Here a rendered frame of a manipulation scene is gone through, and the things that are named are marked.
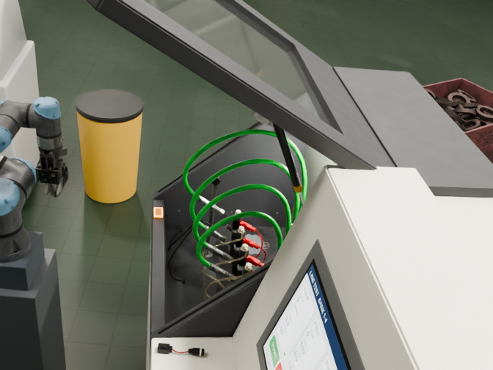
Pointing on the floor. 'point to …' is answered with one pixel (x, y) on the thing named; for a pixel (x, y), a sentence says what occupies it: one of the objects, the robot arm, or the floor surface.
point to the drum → (109, 143)
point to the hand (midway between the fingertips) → (56, 192)
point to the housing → (428, 150)
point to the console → (384, 274)
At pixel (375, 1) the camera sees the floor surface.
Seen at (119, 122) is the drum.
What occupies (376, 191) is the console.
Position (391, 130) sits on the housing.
